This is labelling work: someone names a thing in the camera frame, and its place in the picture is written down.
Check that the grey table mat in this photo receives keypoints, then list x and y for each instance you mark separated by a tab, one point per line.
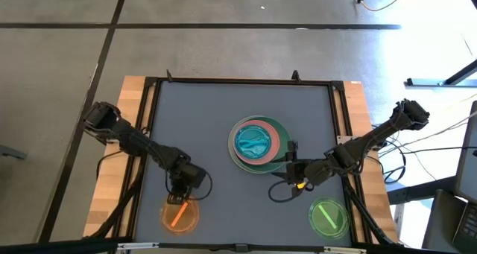
223	209

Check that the grey monitor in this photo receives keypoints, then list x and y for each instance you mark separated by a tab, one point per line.
469	164

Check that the wooden table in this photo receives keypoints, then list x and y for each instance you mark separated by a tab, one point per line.
126	97

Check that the black keyboard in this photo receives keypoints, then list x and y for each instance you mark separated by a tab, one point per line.
469	228

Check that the white mounting plate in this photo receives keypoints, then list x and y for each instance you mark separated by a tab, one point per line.
341	139

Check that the large grey plate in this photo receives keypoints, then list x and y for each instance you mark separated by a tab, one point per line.
230	146

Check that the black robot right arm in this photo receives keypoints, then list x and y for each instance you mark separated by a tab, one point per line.
365	142

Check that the black aluminium table frame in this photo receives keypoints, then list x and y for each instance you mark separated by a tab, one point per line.
246	81

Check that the black frame clamp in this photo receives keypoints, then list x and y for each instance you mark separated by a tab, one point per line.
169	76
296	75

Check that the large dark green plate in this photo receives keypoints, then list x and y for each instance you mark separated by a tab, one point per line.
284	135

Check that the green transparent small plate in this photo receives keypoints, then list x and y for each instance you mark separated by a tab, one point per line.
335	224

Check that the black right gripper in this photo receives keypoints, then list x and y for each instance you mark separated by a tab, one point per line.
311	172

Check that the teal transparent small plate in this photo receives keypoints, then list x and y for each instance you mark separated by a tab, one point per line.
253	142

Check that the black floor stand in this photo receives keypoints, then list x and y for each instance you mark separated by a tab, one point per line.
428	82

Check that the grey desk leg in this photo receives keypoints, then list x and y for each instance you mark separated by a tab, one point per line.
417	192

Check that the grey furniture foot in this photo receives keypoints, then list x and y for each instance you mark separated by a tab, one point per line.
13	152

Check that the pink plastic plate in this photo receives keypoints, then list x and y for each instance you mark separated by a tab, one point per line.
275	142

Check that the small black table-level camera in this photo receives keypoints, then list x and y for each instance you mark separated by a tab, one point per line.
241	247

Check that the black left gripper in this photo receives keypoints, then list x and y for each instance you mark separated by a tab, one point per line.
190	176

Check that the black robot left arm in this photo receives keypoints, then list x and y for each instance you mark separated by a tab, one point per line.
130	140

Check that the orange transparent small plate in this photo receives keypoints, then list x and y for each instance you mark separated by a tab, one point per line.
186	224

